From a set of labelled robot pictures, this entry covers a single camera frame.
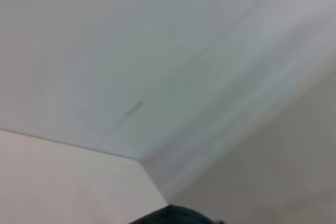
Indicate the dark teal insulated bag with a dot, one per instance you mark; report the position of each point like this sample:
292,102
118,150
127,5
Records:
176,216

